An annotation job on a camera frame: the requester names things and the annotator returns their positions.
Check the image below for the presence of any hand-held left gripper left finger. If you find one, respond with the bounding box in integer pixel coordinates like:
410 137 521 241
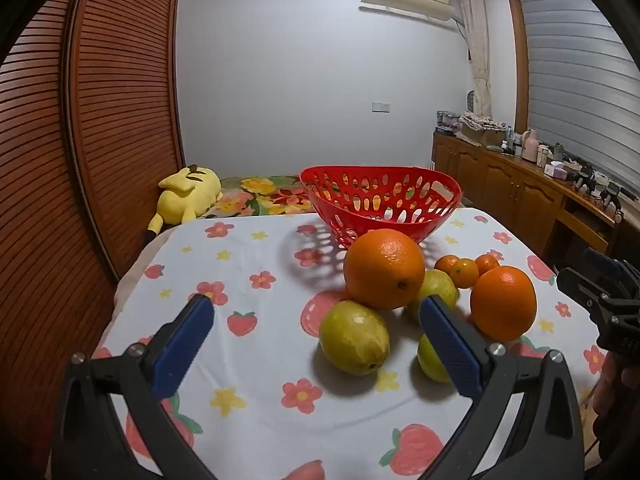
50 294 221 480

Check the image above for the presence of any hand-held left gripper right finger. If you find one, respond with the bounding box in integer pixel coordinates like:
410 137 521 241
419 295 587 480

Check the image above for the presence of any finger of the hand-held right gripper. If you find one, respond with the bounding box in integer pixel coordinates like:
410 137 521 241
583 248 640 283
556 267 613 313

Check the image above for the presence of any green guava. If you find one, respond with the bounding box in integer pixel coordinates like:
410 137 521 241
404 268 461 324
318 300 391 376
417 332 454 384

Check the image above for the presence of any large orange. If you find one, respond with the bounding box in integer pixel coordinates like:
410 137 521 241
470 265 538 342
344 228 427 311

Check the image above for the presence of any small tangerine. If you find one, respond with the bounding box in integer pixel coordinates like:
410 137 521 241
433 254 461 276
450 258 481 290
474 253 501 277

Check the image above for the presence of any red perforated plastic basket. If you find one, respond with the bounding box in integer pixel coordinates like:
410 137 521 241
299 165 462 251

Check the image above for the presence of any white flower strawberry tablecloth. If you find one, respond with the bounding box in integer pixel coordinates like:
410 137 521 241
94 207 608 480

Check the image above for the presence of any wooden sideboard cabinet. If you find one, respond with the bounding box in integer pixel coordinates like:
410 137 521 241
431 131 627 272

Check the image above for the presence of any pink kettle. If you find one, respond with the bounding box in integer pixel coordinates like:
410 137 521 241
520 129 540 162

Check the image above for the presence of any yellow plush toy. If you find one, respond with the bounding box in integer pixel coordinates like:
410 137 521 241
145 164 224 245

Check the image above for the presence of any floral bed blanket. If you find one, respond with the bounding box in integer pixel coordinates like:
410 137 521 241
200 175 321 219

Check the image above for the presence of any cardboard box with cloth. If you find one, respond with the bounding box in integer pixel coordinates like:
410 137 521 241
459 111 507 147

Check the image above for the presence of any grey window blind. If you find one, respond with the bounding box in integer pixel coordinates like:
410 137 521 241
519 0 640 183

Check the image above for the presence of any stack of folded packets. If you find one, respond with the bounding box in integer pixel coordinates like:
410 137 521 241
436 110 462 134

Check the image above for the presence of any brown louvred wardrobe door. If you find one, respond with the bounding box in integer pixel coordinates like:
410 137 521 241
0 0 121 480
62 0 187 281

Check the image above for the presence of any cream curtain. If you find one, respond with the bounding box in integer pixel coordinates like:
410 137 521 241
457 0 494 119

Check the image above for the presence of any wooden window frame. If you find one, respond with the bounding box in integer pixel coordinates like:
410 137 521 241
504 0 532 133

